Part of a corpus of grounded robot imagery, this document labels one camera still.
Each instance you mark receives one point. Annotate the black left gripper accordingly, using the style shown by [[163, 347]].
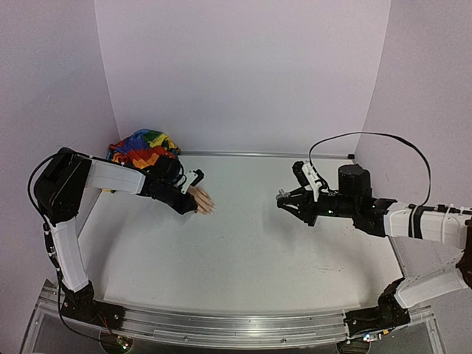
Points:
[[186, 207]]

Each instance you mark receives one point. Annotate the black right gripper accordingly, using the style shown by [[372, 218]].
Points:
[[310, 209]]

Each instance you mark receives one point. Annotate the glitter nail polish bottle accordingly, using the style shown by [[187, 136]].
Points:
[[282, 194]]

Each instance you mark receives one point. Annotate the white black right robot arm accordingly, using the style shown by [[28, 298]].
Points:
[[383, 217]]

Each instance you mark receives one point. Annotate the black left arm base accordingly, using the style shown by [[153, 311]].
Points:
[[83, 307]]

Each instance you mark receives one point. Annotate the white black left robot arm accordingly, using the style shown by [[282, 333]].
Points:
[[56, 190]]

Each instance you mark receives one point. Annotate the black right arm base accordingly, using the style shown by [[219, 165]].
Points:
[[386, 315]]

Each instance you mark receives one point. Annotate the mannequin hand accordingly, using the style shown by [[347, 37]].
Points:
[[205, 204]]

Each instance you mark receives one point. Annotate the rainbow colored sleeve cloth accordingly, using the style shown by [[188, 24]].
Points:
[[151, 151]]

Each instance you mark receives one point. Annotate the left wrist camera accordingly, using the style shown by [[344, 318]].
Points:
[[190, 179]]

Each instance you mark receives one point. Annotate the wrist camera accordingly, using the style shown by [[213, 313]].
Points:
[[190, 179], [308, 178]]

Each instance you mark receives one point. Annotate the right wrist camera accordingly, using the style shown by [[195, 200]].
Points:
[[308, 178]]

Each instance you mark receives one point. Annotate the aluminium front rail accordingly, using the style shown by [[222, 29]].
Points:
[[262, 332]]

